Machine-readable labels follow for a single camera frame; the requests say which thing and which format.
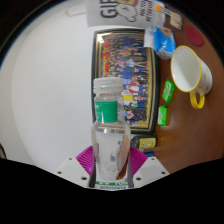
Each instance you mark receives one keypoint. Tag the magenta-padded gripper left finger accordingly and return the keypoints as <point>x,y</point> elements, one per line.
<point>75,168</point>

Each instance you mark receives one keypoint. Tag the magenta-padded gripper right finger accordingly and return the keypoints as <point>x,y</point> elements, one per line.
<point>148,168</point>

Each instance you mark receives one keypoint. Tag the clear bottle with green label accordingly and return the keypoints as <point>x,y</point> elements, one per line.
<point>110,133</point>

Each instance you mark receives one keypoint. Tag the white shuttlecock tube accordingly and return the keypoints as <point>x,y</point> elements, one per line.
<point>111,185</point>

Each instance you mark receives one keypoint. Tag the white mug with yellow rim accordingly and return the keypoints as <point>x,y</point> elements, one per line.
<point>185,70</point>

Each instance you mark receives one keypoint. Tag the framed group photo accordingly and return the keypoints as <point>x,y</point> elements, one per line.
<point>128,56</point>

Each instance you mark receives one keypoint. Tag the blue tissue pack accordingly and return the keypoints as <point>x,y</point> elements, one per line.
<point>163,41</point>

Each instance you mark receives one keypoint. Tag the round red coaster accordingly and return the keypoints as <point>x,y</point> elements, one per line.
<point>194,35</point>

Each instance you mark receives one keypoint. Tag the small patterned box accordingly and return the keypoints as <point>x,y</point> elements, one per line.
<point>176,21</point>

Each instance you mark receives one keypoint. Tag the white gift bag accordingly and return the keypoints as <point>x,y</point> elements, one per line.
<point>110,11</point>

